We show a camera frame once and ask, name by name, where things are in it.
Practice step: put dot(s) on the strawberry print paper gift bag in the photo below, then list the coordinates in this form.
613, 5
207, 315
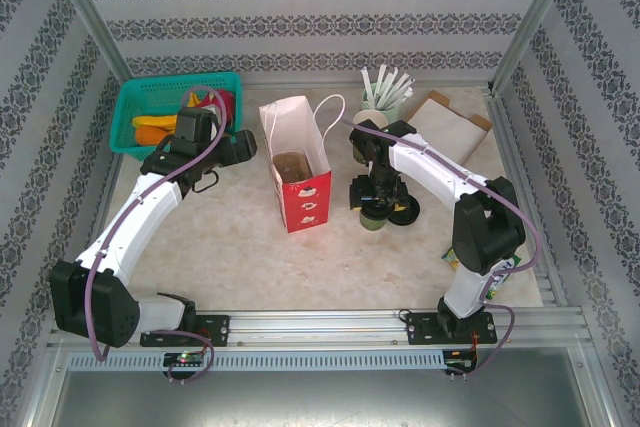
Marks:
305, 207

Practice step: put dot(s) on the yellow green candy bag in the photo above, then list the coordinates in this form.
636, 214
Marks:
450, 258

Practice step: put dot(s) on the green paper coffee cup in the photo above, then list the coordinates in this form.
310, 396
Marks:
375, 222

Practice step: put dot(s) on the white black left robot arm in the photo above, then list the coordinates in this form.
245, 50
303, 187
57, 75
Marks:
140, 217

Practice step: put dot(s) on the white wrapped straw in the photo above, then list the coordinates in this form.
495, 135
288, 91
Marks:
406, 87
391, 84
399, 87
382, 79
407, 97
367, 84

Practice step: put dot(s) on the orange toy fruit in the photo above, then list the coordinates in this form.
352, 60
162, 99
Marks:
150, 136

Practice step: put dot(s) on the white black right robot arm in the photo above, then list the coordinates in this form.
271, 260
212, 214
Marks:
430, 167

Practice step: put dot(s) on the stack of black lids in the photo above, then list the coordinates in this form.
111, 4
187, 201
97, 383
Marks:
407, 214

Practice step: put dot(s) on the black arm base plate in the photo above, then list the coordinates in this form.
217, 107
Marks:
217, 332
417, 329

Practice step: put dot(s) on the brown cardboard napkin tray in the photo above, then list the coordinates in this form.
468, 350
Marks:
480, 122

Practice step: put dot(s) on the aluminium frame post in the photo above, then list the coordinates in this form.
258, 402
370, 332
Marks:
87, 17
534, 17

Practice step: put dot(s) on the teal plastic basket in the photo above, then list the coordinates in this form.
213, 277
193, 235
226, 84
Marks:
160, 89

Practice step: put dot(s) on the small circuit board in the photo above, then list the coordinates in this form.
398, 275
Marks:
182, 359
460, 363

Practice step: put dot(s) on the yellow banana bunch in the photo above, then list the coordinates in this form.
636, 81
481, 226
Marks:
155, 122

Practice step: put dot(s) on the stack of paper cups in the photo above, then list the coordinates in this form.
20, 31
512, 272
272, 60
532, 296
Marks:
372, 116

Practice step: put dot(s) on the pale green straw holder cup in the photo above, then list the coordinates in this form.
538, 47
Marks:
395, 112

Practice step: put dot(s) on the aluminium mounting rail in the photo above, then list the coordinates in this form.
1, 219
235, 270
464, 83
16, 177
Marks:
320, 329

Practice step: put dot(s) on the stack of white napkins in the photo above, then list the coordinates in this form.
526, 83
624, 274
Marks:
450, 127

